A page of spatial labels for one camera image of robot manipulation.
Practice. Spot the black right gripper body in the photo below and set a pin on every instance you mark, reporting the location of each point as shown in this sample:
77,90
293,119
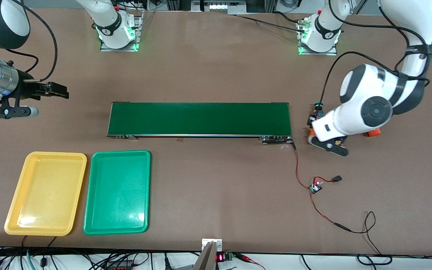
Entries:
25,89

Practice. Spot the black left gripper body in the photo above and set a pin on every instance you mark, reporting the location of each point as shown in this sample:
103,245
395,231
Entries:
312,120

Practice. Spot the green push button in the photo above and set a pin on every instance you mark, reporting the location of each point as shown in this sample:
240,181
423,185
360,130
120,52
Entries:
318,111

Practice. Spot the orange 4680 cylinder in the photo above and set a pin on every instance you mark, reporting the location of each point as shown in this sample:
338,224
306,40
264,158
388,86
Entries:
374,132
312,132

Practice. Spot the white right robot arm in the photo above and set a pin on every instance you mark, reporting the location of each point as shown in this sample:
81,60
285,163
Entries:
107,15

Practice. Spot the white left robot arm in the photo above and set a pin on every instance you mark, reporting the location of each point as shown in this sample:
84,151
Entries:
373,108

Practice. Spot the small motor controller board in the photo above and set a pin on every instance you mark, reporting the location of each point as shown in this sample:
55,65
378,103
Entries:
316,187

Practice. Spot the yellow plastic tray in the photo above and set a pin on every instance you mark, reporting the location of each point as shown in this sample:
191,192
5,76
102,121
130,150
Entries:
45,195

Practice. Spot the green plastic tray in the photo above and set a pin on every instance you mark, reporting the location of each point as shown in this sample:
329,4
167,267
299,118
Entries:
118,191

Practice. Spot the green conveyor belt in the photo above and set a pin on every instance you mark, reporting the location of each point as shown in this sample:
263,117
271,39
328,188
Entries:
201,118

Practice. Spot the red alligator clip lead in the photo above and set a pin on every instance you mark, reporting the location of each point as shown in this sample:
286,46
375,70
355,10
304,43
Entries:
244,257

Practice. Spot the red digit display module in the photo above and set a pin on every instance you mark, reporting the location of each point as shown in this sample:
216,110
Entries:
220,257

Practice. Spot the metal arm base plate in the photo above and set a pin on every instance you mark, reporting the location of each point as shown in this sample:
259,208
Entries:
317,53
138,37

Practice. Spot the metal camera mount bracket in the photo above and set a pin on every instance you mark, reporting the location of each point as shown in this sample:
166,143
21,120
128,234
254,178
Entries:
218,243

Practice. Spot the grey camera pole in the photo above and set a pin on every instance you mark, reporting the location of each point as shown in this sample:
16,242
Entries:
205,260

